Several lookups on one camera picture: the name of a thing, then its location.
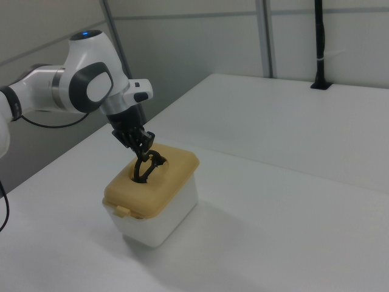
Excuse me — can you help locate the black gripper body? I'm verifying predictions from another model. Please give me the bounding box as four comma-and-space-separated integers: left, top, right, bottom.
106, 103, 147, 133

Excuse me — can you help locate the black lid handle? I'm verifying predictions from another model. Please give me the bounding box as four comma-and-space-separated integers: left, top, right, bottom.
132, 148, 168, 184

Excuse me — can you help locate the tan case lid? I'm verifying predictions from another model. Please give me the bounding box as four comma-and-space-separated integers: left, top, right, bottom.
102, 143, 201, 221

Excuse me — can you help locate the white plastic tool case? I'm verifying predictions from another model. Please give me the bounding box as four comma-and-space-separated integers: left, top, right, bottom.
105, 170, 200, 248

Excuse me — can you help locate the black pole with base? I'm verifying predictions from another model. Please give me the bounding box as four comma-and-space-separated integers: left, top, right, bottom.
309, 0, 334, 91

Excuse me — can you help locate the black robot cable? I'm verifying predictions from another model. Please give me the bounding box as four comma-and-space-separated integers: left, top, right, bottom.
0, 113, 91, 233

